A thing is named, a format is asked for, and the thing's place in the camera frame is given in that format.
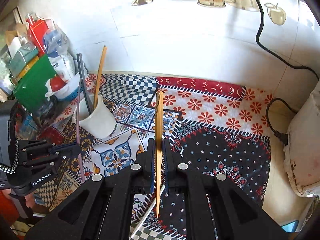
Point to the person's left forearm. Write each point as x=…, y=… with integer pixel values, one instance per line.
x=10, y=205

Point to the blue white plastic bag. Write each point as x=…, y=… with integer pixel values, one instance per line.
x=60, y=55

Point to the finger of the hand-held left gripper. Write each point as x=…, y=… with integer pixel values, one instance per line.
x=45, y=161
x=67, y=147

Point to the red tomato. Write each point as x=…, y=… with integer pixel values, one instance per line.
x=57, y=85

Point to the orange chopstick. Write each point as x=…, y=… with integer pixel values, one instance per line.
x=100, y=75

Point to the white cup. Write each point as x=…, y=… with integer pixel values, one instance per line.
x=97, y=122

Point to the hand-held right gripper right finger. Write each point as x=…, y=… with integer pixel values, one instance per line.
x=167, y=160

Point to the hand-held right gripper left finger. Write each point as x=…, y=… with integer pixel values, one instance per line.
x=147, y=160

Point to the green box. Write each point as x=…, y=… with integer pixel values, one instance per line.
x=35, y=85

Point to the yellow box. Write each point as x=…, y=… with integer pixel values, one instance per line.
x=28, y=67

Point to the person's left hand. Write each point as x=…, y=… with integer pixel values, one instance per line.
x=29, y=201

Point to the white rice cooker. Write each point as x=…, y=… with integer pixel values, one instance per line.
x=305, y=142

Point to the patchwork printed cloth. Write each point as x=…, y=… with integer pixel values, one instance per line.
x=212, y=120

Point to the red tin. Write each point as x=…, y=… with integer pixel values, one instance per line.
x=38, y=35

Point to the teal tissue box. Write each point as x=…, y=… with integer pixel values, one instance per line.
x=23, y=56

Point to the blue box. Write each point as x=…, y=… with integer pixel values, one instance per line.
x=290, y=226

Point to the tan wooden chopstick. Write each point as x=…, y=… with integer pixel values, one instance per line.
x=158, y=120

